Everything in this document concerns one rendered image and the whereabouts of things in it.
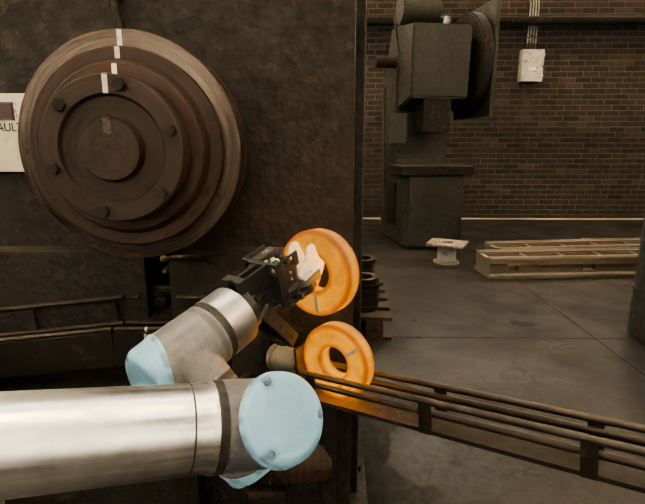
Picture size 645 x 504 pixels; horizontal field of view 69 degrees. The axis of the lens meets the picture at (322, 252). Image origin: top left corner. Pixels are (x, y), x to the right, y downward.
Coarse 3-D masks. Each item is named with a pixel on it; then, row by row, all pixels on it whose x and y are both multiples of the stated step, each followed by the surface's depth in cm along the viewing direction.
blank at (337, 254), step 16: (304, 240) 83; (320, 240) 81; (336, 240) 80; (320, 256) 82; (336, 256) 80; (352, 256) 80; (336, 272) 80; (352, 272) 79; (320, 288) 85; (336, 288) 81; (352, 288) 80; (304, 304) 85; (320, 304) 83; (336, 304) 81
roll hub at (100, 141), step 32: (64, 96) 89; (96, 96) 90; (128, 96) 89; (160, 96) 90; (64, 128) 91; (96, 128) 90; (128, 128) 89; (160, 128) 90; (64, 160) 93; (96, 160) 91; (128, 160) 91; (160, 160) 92; (64, 192) 93; (96, 192) 94; (128, 192) 94
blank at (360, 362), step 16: (320, 336) 94; (336, 336) 92; (352, 336) 90; (304, 352) 98; (320, 352) 95; (352, 352) 90; (368, 352) 90; (320, 368) 96; (352, 368) 91; (368, 368) 89; (336, 384) 94; (368, 384) 92
